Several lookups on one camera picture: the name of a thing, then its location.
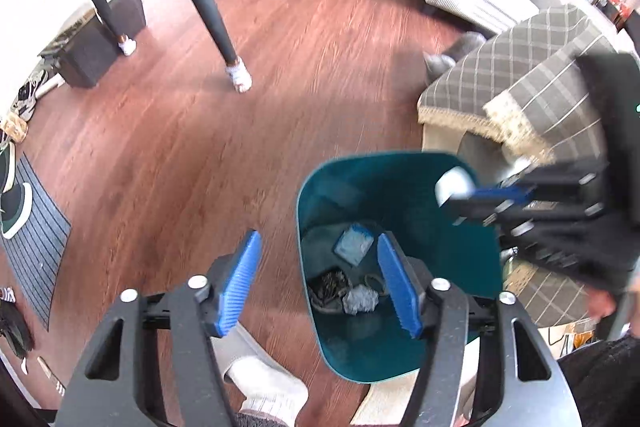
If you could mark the black shoes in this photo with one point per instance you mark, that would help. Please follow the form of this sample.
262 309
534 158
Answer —
15 322

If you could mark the dark teal trash bin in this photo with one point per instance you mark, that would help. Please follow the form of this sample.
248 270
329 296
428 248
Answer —
380 192

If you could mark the black storage box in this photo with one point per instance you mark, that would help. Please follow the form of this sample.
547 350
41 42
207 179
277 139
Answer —
90 42

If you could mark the green white slipper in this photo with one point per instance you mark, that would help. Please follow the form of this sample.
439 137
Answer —
6 167
15 212

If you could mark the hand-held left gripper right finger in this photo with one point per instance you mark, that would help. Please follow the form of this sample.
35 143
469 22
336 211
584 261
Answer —
397 282

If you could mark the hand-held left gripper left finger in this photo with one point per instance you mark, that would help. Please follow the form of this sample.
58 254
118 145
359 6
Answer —
240 282

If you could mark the blue white tissue packet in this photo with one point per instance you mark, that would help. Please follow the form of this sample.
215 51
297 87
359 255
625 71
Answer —
354 243

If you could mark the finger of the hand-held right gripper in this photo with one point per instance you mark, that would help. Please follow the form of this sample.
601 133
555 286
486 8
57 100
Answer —
500 193
470 209

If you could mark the person's white sock foot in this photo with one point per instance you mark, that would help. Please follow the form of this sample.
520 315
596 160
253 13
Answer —
270 387

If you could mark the pair of light sneakers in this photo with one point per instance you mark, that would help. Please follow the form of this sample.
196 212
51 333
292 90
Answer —
31 94

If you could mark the black white wrapper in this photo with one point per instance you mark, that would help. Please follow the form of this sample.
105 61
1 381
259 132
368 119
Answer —
327 289

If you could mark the person's right hand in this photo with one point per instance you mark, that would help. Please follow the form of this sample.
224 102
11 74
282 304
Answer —
602 304

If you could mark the grey striped floor mat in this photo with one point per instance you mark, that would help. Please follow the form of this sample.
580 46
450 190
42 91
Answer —
37 242

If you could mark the dark cloth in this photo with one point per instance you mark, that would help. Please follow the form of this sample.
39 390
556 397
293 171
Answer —
600 382

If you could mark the white paper ball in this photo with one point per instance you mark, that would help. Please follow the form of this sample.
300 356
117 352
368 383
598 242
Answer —
360 301

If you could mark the grey checked tablecloth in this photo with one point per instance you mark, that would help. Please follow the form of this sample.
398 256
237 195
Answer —
525 57

